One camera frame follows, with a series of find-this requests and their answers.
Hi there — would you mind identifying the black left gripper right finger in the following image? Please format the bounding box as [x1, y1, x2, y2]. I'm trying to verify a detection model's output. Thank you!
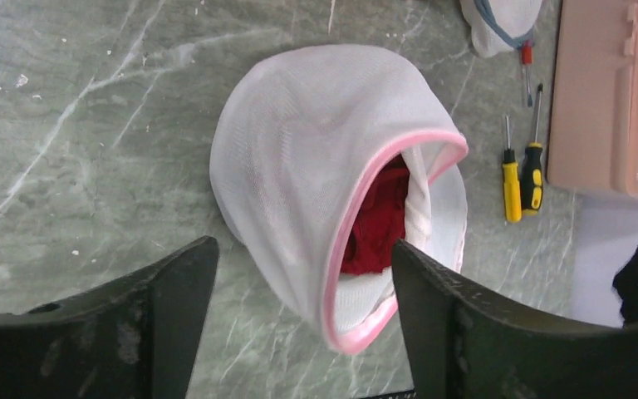
[392, 241, 638, 398]

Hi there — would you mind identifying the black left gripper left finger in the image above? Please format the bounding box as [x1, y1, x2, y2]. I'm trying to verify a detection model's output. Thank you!
[0, 236, 219, 398]

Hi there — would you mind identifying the red bra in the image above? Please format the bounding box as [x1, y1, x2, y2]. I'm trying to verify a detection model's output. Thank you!
[341, 155, 410, 276]

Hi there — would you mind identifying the white mesh pink-zip laundry bag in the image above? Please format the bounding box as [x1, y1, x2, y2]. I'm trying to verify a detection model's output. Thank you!
[209, 44, 468, 355]

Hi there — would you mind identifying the white mesh blue-zip laundry bag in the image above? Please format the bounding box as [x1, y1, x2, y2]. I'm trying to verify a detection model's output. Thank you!
[459, 0, 542, 58]

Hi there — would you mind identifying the small yellow black screwdriver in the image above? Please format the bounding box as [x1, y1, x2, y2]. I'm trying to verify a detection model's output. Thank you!
[501, 114, 523, 223]

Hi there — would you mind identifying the black yellow screwdriver on table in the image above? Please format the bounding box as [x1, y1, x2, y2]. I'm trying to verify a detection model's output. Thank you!
[520, 83, 544, 216]

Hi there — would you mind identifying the translucent pink storage box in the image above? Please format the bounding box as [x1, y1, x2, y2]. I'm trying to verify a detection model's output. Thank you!
[547, 1, 638, 201]

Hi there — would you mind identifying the blue red screwdriver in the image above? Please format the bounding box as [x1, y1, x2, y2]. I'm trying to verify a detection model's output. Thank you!
[520, 41, 533, 107]

